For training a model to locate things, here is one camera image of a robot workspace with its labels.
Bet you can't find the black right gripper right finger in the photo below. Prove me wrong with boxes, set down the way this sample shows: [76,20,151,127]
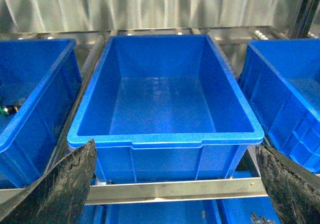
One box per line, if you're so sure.
[255,145,320,223]

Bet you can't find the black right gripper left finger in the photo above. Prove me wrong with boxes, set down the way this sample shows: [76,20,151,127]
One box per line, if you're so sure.
[0,139,97,223]

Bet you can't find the blue source bin with buttons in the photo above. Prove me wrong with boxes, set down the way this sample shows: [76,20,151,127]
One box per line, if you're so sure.
[0,39,82,189]

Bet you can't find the small dark metal parts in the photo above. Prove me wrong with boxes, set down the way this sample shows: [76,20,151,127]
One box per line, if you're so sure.
[250,212,274,224]

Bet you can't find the lower blue bin with parts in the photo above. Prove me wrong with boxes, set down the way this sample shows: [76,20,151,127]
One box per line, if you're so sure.
[217,197,280,223]

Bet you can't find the lower blue bin centre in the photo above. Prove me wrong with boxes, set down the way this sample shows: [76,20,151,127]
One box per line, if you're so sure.
[78,200,222,223]

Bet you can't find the green push button centre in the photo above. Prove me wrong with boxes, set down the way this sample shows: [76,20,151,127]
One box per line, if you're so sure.
[0,102,23,117]

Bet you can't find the blue bin far right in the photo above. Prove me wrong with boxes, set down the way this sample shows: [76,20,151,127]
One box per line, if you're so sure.
[238,39,320,174]

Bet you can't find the blue empty target bin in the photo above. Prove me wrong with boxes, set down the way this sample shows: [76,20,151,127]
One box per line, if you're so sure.
[67,35,265,184]

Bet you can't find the steel rack front rail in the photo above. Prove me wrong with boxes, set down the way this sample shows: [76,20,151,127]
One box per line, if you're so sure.
[0,176,270,206]

